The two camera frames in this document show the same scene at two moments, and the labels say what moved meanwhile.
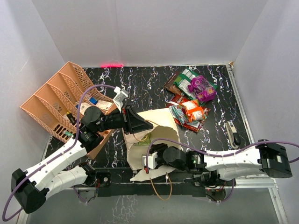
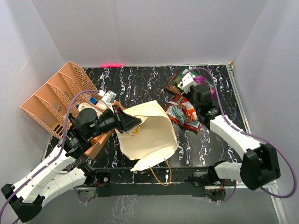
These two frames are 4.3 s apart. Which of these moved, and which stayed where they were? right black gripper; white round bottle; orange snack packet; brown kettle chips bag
Moved: right black gripper
Stayed: orange snack packet; white round bottle; brown kettle chips bag
